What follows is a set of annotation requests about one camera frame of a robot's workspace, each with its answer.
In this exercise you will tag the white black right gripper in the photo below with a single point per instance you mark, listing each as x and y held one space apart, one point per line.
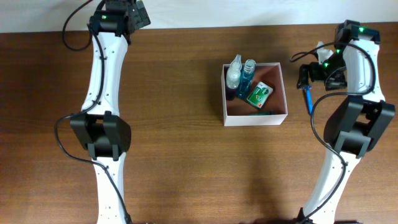
303 76

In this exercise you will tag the green red toothpaste tube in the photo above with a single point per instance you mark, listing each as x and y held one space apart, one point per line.
267 113

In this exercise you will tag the blue mouthwash bottle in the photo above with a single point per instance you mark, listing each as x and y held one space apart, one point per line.
247 75

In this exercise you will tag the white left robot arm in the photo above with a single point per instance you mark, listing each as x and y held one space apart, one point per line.
98 126

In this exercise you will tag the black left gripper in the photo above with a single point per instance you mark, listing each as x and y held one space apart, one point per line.
140 14

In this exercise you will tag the white cardboard box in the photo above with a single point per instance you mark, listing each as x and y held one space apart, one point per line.
237 111

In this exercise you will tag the clear bottle purple liquid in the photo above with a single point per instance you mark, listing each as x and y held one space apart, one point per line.
233 77

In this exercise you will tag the green white soap bar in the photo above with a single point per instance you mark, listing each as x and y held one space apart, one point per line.
259 95

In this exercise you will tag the blue disposable razor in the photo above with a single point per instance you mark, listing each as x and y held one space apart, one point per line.
308 97

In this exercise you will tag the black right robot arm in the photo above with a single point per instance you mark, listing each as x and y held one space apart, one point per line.
350 70

